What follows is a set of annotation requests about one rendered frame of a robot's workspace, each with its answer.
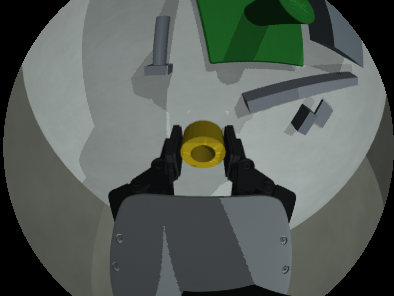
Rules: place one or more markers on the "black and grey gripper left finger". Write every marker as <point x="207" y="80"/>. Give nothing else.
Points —
<point x="160" y="177"/>

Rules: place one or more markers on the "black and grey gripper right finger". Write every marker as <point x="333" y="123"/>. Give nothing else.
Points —
<point x="246" y="179"/>

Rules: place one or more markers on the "yellow round nut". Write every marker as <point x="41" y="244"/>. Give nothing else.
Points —
<point x="204" y="136"/>

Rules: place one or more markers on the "grey long flat bar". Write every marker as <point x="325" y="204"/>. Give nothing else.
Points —
<point x="283" y="92"/>

